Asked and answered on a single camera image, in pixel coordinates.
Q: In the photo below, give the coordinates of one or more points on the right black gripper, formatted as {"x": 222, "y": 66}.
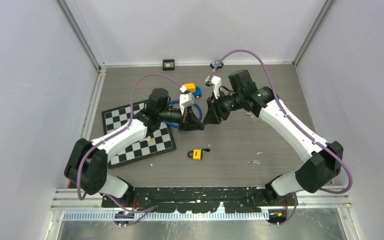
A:
{"x": 211, "y": 116}

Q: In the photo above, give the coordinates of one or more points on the small black square box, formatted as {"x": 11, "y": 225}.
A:
{"x": 168, "y": 65}

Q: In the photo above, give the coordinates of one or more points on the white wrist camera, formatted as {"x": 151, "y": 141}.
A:
{"x": 186, "y": 100}
{"x": 215, "y": 82}

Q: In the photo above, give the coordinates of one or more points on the blue ring hoop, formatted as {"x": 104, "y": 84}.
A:
{"x": 197, "y": 111}

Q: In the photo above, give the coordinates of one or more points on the perforated metal rail strip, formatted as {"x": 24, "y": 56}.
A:
{"x": 114, "y": 215}

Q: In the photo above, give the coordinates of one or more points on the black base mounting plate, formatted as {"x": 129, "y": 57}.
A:
{"x": 199, "y": 200}

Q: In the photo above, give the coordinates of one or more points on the blue yellow toy car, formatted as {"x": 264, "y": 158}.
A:
{"x": 195, "y": 90}

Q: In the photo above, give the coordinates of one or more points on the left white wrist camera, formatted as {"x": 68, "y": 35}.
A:
{"x": 186, "y": 100}

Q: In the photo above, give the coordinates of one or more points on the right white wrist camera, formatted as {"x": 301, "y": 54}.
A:
{"x": 215, "y": 82}

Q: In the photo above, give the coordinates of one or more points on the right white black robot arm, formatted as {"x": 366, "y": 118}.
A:
{"x": 320, "y": 157}

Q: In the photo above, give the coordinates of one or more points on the yellow black padlock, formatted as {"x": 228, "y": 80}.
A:
{"x": 197, "y": 154}

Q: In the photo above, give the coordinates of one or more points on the black blue owl toy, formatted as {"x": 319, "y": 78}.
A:
{"x": 217, "y": 64}

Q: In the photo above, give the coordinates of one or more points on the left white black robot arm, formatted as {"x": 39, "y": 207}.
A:
{"x": 87, "y": 165}

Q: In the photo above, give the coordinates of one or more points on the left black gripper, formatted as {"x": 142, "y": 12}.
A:
{"x": 189, "y": 122}

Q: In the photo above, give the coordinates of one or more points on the black white chessboard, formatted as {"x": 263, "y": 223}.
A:
{"x": 161, "y": 141}

